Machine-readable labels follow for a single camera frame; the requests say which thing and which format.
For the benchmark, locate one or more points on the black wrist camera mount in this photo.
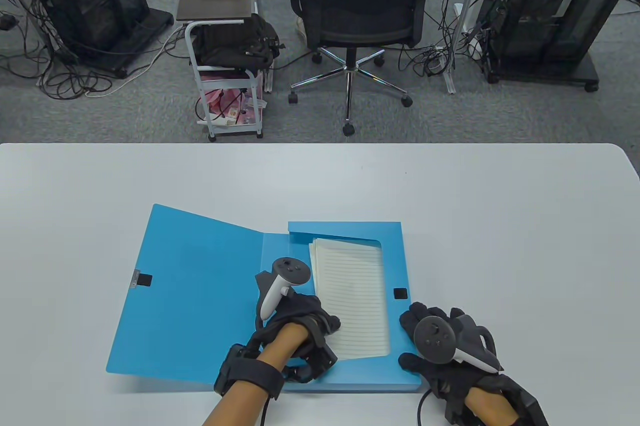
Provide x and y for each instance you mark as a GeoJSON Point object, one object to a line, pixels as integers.
{"type": "Point", "coordinates": [250, 371]}
{"type": "Point", "coordinates": [527, 403]}

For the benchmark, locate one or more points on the blue file box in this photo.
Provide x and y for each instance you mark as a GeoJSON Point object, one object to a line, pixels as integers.
{"type": "Point", "coordinates": [200, 296]}

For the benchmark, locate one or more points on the black bag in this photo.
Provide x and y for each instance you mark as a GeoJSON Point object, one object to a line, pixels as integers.
{"type": "Point", "coordinates": [230, 44]}

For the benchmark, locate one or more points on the person's left hand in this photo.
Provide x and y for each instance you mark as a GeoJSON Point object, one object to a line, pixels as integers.
{"type": "Point", "coordinates": [305, 308]}

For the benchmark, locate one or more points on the white cart with brown top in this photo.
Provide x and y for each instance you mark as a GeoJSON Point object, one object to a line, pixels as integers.
{"type": "Point", "coordinates": [215, 9]}

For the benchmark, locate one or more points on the black equipment rack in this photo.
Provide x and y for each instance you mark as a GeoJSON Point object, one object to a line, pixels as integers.
{"type": "Point", "coordinates": [545, 21]}
{"type": "Point", "coordinates": [85, 1]}

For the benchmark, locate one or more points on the stack of lined papers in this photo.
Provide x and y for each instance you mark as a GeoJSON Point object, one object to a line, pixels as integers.
{"type": "Point", "coordinates": [355, 296]}

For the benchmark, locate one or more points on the person's right hand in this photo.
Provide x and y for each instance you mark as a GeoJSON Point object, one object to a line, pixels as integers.
{"type": "Point", "coordinates": [440, 376]}

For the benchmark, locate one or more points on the pink packets in cart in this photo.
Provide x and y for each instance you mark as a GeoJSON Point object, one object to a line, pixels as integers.
{"type": "Point", "coordinates": [225, 99]}

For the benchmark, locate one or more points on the person's right forearm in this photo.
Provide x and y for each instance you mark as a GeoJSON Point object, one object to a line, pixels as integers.
{"type": "Point", "coordinates": [490, 406]}

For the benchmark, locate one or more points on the person's left forearm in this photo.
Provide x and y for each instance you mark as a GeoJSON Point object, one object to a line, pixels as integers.
{"type": "Point", "coordinates": [235, 403]}

